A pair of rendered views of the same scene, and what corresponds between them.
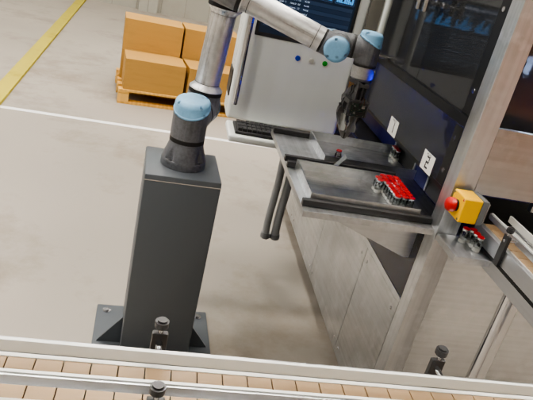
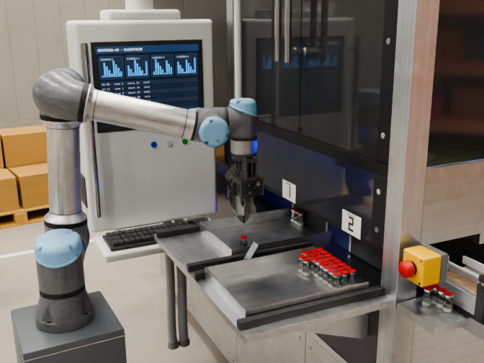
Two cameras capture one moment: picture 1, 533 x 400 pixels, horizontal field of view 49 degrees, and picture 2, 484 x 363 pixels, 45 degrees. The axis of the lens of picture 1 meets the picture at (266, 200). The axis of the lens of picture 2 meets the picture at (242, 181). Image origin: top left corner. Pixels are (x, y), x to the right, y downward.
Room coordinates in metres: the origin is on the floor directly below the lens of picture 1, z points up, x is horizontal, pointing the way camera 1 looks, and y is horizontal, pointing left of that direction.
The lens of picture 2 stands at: (0.37, 0.13, 1.56)
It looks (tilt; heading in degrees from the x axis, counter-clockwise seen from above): 16 degrees down; 348
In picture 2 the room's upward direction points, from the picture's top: 1 degrees counter-clockwise
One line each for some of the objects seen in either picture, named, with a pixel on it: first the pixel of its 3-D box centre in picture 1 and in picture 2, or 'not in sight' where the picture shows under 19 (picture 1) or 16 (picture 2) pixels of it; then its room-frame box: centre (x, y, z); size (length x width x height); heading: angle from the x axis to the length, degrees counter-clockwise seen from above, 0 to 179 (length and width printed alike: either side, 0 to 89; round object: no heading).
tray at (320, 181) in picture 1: (354, 188); (284, 280); (1.69, -0.26, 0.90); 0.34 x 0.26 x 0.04; 102
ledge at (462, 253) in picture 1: (467, 250); (437, 312); (1.49, -0.58, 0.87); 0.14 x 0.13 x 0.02; 103
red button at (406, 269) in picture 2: (452, 204); (408, 269); (1.49, -0.50, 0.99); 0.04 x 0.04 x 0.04; 13
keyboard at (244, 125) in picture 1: (281, 132); (162, 232); (2.33, 0.01, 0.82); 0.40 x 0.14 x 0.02; 103
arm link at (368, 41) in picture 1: (367, 48); (242, 119); (1.92, -0.20, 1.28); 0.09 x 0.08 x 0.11; 87
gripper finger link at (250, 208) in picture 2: (351, 128); (251, 209); (1.93, -0.23, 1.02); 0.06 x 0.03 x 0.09; 13
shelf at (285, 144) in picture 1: (351, 176); (269, 263); (1.87, -0.27, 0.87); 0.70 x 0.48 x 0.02; 13
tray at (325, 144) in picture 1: (360, 154); (263, 231); (2.05, -0.30, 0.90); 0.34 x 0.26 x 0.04; 103
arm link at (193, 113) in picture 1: (191, 116); (60, 259); (1.83, 0.31, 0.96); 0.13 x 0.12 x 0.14; 177
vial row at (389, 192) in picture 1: (388, 191); (320, 270); (1.71, -0.37, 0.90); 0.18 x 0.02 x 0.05; 12
